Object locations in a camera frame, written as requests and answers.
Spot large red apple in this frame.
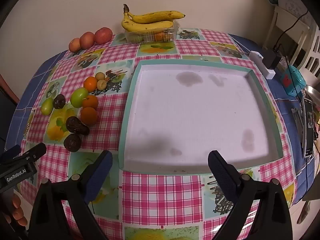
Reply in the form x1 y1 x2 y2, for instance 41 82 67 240
94 27 113 45

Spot dark brown fruits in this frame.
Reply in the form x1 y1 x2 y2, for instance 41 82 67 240
66 116 90 135

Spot teal box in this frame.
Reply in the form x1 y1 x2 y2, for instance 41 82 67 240
280 65 306 97

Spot pink checkered fruit-print tablecloth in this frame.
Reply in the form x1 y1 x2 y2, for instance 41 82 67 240
5 27 315 240

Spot round dark avocado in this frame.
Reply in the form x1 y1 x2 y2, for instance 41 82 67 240
63 133 82 152

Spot black power adapter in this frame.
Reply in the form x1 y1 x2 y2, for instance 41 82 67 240
262 49 282 70

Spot smartphone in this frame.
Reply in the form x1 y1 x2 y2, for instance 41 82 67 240
301 97 316 158

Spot brown wooden furniture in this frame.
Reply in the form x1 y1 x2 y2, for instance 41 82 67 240
0 74 20 107

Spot small pear-shaped green fruit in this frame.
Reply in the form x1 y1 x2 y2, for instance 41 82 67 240
41 97 54 116

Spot person's left hand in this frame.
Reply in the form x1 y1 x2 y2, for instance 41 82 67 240
5 194 28 227

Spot clear plastic container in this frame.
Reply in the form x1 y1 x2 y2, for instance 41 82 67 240
124 21 180 43

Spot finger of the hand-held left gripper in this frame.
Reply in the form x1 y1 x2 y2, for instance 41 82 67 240
0 144 22 158
0 143 47 167

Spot small mandarin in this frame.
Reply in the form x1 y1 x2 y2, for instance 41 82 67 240
154 31 173 41

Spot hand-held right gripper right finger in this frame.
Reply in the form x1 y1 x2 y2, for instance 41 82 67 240
208 150 293 240

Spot small dark avocado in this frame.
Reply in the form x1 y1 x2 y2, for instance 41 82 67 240
53 94 66 110

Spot medium red apple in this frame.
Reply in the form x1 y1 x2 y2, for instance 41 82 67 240
79 31 95 49

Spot yellow banana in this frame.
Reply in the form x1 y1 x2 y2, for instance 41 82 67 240
124 4 186 24
122 12 175 32

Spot large round green fruit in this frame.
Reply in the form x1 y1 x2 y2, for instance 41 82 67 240
70 88 89 108

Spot white power strip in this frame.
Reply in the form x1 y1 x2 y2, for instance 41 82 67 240
249 51 276 80

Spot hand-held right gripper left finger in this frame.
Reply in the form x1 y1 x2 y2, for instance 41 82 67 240
28 150 113 240

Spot white wooden chair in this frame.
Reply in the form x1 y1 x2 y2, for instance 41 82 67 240
261 5 320 74

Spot small red apple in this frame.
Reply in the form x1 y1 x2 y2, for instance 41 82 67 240
69 38 82 52

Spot white tray with teal rim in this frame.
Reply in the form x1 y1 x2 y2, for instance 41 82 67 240
118 57 284 175

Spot black cable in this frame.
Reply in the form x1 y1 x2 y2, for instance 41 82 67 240
272 5 309 53

